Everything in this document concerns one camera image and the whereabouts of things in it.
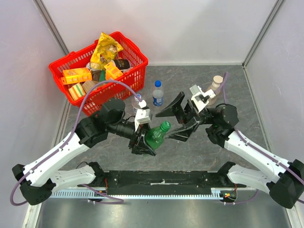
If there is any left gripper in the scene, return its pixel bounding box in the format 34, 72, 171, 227
108, 119, 158, 156

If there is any green bottle cap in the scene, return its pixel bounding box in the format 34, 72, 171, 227
160, 121, 171, 132

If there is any green plastic bottle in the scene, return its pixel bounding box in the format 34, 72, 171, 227
145, 126, 167, 150

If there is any clear Pocari Sweat bottle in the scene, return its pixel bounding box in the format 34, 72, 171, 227
132, 94, 146, 113

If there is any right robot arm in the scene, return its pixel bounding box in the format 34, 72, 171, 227
155, 92, 304, 209

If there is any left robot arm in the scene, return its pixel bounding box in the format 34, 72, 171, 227
12, 98, 156, 205

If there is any blue cap drink bottle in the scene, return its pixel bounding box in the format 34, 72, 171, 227
152, 80, 164, 107

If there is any beige pump dispenser bottle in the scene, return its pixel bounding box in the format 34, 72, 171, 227
207, 76, 224, 106

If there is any dark round can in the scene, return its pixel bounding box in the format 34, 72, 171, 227
111, 59, 131, 72

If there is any orange snack box right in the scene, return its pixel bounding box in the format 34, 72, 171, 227
105, 62, 123, 80

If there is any orange snack box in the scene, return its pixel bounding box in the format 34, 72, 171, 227
105, 62, 123, 80
61, 67, 92, 85

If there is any brown wooden block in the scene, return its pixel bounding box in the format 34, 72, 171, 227
81, 80, 106, 94

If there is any red plastic shopping basket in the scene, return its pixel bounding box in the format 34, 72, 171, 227
49, 31, 148, 116

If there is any striped sponge block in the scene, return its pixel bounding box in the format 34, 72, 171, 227
68, 83, 86, 101

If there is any orange snack box left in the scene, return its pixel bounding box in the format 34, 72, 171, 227
61, 67, 92, 85

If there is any yellow snack bag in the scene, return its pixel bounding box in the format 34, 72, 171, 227
90, 32, 123, 70

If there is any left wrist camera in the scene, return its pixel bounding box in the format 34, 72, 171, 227
134, 100, 152, 131

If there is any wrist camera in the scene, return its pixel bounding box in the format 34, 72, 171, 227
190, 85, 216, 114
134, 100, 152, 131

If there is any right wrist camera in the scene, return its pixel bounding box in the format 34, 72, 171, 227
190, 85, 216, 114

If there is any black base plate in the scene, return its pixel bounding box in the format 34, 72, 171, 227
105, 171, 234, 196

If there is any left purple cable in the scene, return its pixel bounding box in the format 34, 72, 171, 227
9, 80, 143, 206

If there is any purple cable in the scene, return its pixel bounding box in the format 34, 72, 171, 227
9, 80, 143, 206
219, 71, 304, 206

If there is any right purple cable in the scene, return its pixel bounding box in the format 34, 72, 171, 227
219, 71, 304, 206

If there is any white cable duct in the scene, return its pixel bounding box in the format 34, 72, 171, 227
50, 188, 232, 200

